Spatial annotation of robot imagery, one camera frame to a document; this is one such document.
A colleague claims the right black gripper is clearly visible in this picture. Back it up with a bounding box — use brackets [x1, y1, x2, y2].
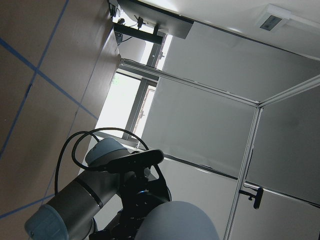
[89, 164, 172, 240]

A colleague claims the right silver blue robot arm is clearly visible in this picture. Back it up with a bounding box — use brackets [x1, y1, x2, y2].
[24, 137, 171, 240]

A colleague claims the ceiling light fixture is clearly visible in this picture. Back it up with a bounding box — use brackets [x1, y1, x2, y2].
[255, 4, 292, 32]

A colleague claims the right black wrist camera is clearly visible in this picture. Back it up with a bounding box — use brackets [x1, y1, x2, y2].
[105, 149, 164, 174]

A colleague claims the black camera on frame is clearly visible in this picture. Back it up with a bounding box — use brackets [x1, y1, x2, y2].
[239, 187, 264, 210]

